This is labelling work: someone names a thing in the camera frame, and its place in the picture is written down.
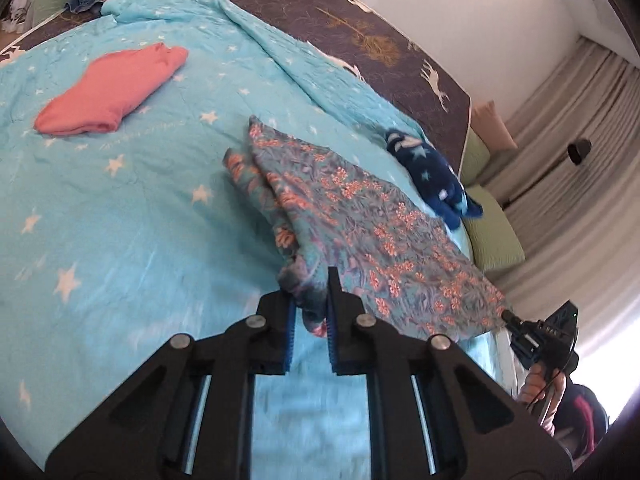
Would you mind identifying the floral teal garment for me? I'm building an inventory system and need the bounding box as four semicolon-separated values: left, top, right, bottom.
224;117;508;341

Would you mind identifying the person's right hand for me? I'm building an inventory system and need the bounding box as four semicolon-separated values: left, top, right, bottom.
516;363;567;437

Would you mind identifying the beige pleated curtain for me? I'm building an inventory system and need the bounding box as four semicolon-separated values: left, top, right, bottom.
480;38;639;361

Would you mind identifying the navy star fleece garment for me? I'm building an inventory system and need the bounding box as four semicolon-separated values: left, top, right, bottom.
386;129;484;231

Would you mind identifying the black floor lamp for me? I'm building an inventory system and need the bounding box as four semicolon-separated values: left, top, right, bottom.
502;138;594;208

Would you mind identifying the light blue star quilt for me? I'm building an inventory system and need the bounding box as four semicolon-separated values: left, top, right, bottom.
0;0;507;480

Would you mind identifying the beige cushion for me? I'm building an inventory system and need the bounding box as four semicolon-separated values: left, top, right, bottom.
471;101;518;153

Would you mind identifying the grey deer pattern mattress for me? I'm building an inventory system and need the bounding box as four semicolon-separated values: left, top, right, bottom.
1;0;471;185

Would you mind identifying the folded coral pink garment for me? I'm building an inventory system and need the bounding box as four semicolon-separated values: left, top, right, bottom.
34;42;189;136

